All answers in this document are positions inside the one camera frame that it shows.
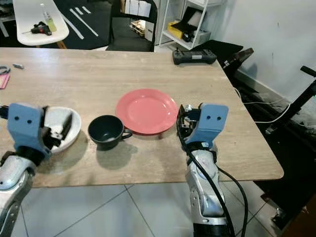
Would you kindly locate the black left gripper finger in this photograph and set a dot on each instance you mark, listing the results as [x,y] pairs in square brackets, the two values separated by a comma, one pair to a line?
[65,126]

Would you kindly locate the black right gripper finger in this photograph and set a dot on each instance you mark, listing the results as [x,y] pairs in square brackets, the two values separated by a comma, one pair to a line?
[182,123]

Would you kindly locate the white bowl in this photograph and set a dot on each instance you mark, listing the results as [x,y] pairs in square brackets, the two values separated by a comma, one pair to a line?
[71,113]

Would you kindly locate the dark blue-grey cup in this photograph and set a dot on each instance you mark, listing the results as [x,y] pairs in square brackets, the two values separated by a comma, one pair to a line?
[106,131]

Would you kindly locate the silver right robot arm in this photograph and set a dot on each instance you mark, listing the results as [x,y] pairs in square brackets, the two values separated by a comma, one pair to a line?
[202,187]

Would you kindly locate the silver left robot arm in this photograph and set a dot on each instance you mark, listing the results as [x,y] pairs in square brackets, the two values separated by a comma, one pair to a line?
[15,187]

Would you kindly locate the pink round plate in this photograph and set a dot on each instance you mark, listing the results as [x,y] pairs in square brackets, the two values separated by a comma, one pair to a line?
[145,111]

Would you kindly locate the black handheld controller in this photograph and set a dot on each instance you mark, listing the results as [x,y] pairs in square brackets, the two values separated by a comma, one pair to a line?
[195,57]

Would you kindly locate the light wooden table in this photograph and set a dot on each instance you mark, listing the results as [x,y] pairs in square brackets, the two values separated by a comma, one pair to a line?
[128,74]

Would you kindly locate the pink booklet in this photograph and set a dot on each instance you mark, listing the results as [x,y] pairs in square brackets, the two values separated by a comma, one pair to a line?
[4,81]

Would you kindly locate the small grey metal piece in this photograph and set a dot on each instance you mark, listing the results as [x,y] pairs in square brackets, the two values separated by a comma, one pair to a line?
[18,65]

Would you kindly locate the black brown case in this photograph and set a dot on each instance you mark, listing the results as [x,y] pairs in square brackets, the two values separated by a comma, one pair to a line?
[237,57]

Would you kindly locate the yellow box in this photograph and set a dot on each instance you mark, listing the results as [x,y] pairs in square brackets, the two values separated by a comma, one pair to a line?
[177,29]

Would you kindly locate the black red power drill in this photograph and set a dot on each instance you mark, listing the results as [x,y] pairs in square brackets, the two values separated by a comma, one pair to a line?
[40,29]

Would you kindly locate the black upright stand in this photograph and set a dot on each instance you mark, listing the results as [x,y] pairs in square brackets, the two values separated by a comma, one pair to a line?
[296,106]

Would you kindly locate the white shelf unit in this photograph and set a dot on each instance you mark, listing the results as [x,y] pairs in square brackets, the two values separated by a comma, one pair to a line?
[163,19]

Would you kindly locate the clear yellow bottle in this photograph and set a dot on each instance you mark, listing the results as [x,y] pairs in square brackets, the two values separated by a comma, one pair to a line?
[48,19]

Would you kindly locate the white plastic chair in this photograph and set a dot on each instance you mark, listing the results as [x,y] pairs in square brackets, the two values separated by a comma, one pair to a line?
[27,17]

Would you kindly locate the box with white papers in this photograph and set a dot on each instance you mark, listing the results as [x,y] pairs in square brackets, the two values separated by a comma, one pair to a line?
[137,7]

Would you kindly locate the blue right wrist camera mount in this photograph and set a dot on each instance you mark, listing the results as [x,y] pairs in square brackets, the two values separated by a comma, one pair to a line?
[210,121]

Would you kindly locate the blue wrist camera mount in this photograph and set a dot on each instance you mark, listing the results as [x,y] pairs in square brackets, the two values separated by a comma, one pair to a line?
[24,123]
[210,121]

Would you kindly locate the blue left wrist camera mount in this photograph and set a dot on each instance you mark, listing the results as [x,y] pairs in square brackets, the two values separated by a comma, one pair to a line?
[24,123]

